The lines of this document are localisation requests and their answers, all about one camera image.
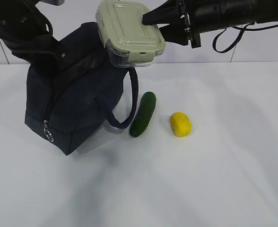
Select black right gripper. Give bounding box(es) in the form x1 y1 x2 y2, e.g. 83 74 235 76
142 0 201 49

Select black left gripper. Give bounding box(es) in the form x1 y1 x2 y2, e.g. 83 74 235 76
30 35 69 74

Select green lid glass container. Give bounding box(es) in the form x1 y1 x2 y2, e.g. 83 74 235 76
96 0 165 68

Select navy blue lunch bag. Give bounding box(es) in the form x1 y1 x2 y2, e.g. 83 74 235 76
25 22 139 155

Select green cucumber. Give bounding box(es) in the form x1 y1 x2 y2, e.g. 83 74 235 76
129 91 156 138

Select yellow lemon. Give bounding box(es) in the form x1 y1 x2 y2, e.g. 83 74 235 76
170 112 192 137

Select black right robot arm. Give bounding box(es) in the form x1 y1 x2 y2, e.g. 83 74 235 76
142 0 278 52

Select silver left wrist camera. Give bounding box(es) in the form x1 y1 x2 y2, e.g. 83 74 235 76
40 0 65 6

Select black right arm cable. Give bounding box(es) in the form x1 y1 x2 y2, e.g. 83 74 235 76
213 22 257 53

